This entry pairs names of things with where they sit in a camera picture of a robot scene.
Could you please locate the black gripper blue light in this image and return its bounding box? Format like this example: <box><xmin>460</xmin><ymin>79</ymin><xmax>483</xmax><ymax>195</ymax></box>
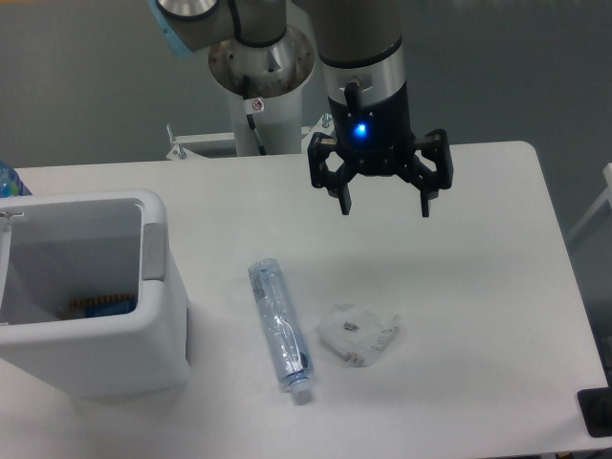
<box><xmin>307</xmin><ymin>86</ymin><xmax>452</xmax><ymax>218</ymax></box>

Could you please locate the crushed clear plastic bottle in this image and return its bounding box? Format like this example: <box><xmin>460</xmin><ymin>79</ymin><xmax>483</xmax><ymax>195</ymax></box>
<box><xmin>248</xmin><ymin>258</ymin><xmax>313</xmax><ymax>405</ymax></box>

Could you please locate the clear plastic wrapper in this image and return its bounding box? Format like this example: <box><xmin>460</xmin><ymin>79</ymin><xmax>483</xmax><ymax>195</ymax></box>
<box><xmin>317</xmin><ymin>304</ymin><xmax>401</xmax><ymax>368</ymax></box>

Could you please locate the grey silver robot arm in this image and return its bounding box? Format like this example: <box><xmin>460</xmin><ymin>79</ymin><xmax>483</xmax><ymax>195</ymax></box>
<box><xmin>149</xmin><ymin>1</ymin><xmax>453</xmax><ymax>214</ymax></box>

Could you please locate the white plastic trash can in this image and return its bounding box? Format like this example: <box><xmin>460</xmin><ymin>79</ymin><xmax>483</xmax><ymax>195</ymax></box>
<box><xmin>1</xmin><ymin>189</ymin><xmax>190</xmax><ymax>397</ymax></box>

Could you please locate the blue snack packet in bin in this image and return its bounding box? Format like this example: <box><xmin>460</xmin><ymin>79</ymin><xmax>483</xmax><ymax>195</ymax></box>
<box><xmin>58</xmin><ymin>294</ymin><xmax>137</xmax><ymax>320</ymax></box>

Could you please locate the black device at table corner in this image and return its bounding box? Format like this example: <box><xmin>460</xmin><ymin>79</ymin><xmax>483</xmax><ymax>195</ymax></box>
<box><xmin>578</xmin><ymin>387</ymin><xmax>611</xmax><ymax>438</ymax></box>

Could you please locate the blue water bottle at edge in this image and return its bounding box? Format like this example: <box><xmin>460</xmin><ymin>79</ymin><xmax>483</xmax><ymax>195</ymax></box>
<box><xmin>0</xmin><ymin>161</ymin><xmax>32</xmax><ymax>198</ymax></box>

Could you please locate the white metal base frame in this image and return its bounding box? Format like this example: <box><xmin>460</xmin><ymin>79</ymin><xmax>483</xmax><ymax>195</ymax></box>
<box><xmin>165</xmin><ymin>113</ymin><xmax>335</xmax><ymax>161</ymax></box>

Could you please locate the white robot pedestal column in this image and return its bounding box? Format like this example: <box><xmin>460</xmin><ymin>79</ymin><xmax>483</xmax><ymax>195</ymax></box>
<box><xmin>207</xmin><ymin>26</ymin><xmax>317</xmax><ymax>157</ymax></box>

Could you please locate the black cable on pedestal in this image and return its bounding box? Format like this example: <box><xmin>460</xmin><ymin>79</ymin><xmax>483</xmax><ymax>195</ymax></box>
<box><xmin>241</xmin><ymin>75</ymin><xmax>267</xmax><ymax>157</ymax></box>

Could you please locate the white frame at right edge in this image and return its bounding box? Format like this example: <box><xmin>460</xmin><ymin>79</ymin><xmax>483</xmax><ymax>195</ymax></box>
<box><xmin>566</xmin><ymin>163</ymin><xmax>611</xmax><ymax>251</ymax></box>

